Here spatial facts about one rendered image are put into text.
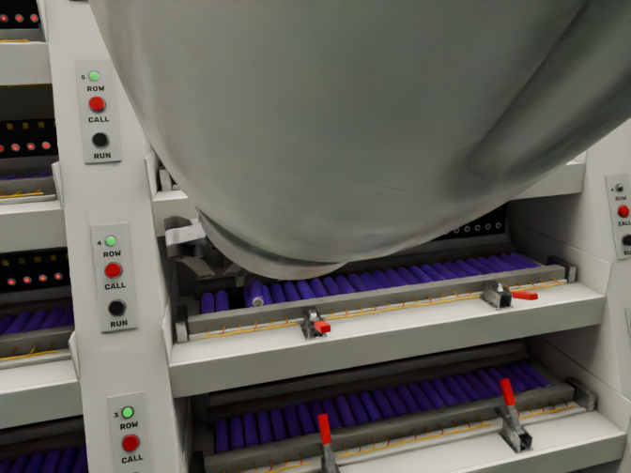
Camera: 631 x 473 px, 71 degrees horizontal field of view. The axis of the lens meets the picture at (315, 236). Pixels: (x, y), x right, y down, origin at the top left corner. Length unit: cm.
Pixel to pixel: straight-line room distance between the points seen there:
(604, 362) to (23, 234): 80
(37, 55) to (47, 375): 37
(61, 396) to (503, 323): 56
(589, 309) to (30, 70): 79
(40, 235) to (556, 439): 72
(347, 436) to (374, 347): 14
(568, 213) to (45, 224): 73
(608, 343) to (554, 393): 11
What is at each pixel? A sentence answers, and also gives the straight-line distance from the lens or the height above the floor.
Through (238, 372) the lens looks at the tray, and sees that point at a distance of 57.
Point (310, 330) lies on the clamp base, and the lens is 57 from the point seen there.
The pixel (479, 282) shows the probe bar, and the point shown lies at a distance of 69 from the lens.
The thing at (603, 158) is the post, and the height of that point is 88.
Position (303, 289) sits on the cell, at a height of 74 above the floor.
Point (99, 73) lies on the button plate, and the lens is 61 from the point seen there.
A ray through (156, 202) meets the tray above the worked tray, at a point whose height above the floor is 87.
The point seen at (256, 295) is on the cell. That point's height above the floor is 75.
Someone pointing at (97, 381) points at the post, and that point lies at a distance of 58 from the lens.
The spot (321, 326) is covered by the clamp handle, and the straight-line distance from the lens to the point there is 51.
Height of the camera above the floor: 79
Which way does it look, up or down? 3 degrees up
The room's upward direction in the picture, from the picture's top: 7 degrees counter-clockwise
